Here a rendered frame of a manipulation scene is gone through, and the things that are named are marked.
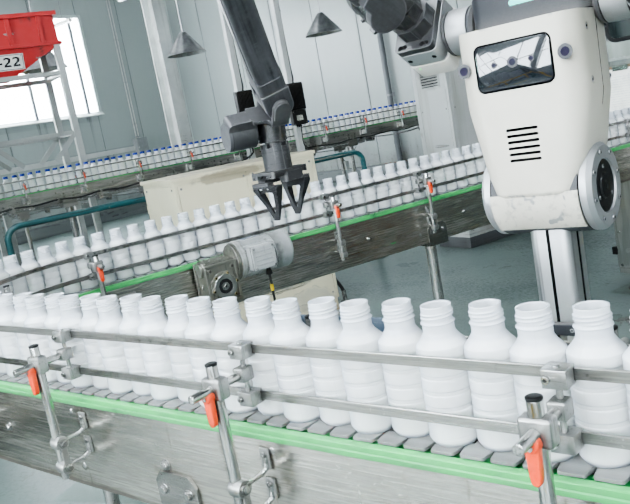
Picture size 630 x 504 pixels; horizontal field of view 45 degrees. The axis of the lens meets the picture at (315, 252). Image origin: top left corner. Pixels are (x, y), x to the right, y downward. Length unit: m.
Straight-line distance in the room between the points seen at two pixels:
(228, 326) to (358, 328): 0.23
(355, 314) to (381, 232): 2.07
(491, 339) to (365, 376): 0.18
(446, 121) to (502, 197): 5.54
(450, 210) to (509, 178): 1.79
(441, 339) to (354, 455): 0.20
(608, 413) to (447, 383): 0.18
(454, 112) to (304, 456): 6.05
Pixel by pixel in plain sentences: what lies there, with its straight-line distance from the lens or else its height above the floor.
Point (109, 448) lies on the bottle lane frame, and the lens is 1.41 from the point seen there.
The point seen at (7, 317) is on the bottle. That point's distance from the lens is 1.64.
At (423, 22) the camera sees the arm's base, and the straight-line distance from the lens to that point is 1.56.
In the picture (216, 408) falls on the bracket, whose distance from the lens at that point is 1.04.
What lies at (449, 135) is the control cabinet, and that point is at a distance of 6.99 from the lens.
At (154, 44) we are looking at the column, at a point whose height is 2.88.
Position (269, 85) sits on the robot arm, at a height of 1.47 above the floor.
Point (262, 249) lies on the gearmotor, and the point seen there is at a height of 1.01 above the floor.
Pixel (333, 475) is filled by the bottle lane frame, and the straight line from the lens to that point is 1.02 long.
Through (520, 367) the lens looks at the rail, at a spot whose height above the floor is 1.11.
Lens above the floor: 1.40
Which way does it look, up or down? 10 degrees down
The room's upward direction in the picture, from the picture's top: 11 degrees counter-clockwise
